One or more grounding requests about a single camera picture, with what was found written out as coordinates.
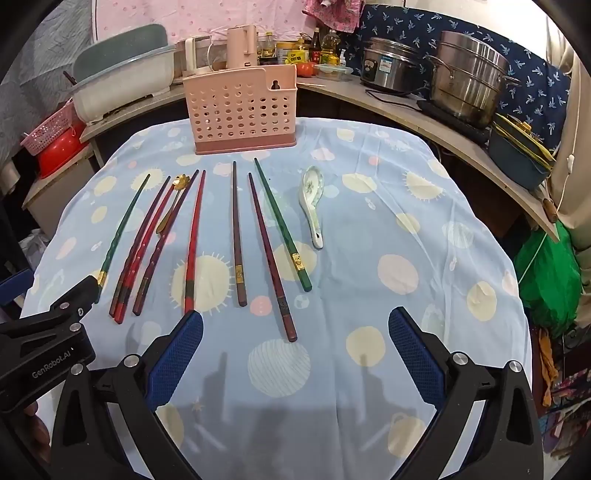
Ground cooking oil bottle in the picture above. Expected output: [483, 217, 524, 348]
[320, 29, 341, 65]

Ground gold flower spoon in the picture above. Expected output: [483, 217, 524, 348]
[155, 174, 191, 235]

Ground dark soy sauce bottle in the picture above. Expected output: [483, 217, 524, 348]
[308, 27, 322, 64]

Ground teal white dish rack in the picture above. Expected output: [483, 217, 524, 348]
[71, 23, 175, 124]

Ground black induction cooktop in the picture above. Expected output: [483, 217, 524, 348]
[417, 100, 490, 147]

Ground blue patterned table cloth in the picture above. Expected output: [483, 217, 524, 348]
[24, 118, 532, 479]

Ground dark maroon chopstick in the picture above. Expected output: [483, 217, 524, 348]
[132, 169, 199, 316]

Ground dark red long chopstick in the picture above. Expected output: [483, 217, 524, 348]
[247, 173, 297, 343]

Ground pink electric kettle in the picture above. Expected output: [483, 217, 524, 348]
[226, 24, 257, 69]

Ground large steel steamer pot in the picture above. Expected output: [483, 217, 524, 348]
[427, 31, 521, 129]

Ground navy patterned wall cloth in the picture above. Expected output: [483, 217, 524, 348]
[345, 5, 571, 151]

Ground pink floral apron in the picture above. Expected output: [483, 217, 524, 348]
[303, 0, 365, 33]

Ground clear food container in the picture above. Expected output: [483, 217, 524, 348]
[315, 64, 353, 82]

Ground stacked yellow green bowls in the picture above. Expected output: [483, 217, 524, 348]
[488, 113, 556, 191]

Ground white ceramic soup spoon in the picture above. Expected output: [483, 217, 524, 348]
[298, 166, 324, 249]

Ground pink dotted curtain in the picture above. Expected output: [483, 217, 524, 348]
[91, 0, 315, 43]

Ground pink perforated utensil basket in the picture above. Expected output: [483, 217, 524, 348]
[183, 65, 297, 155]

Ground bright red chopstick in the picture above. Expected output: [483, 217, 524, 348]
[183, 170, 206, 314]

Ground red tomato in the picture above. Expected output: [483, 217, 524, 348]
[295, 62, 315, 78]

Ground green chopstick gold band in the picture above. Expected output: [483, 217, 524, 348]
[254, 158, 312, 292]

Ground brown chopstick gold band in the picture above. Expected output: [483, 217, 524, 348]
[231, 161, 247, 307]

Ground pink plastic basket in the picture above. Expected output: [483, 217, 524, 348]
[20, 99, 74, 156]

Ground green plastic bag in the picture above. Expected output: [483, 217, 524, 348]
[513, 222, 582, 337]

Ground steel rice cooker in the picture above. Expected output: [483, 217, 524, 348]
[361, 37, 421, 95]

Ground red plastic basin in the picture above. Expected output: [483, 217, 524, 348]
[37, 121, 86, 179]

